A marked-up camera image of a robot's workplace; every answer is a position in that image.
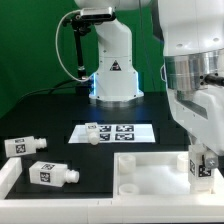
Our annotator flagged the black camera stand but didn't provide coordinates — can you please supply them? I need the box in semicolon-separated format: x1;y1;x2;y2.
62;15;91;96

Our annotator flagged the white square table top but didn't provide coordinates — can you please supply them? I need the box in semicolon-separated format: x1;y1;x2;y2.
113;151;224;197

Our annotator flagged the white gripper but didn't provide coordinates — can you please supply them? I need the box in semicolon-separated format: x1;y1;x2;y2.
167;87;224;168

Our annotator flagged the black cable on table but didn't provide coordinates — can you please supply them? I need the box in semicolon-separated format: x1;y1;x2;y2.
14;79;81;105

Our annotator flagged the silver camera on stand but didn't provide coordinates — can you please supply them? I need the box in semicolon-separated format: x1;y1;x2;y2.
80;7;113;20

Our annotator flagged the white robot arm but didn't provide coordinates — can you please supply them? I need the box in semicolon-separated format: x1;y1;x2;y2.
74;0;224;169

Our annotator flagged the white U-shaped fence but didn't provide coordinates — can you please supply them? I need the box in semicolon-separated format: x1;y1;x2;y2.
0;159;224;224

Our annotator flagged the white sheet with markers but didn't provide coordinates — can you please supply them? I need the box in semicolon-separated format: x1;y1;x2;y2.
69;124;155;144

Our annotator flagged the white camera cable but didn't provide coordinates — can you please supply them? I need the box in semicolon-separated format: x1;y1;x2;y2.
54;9;91;83

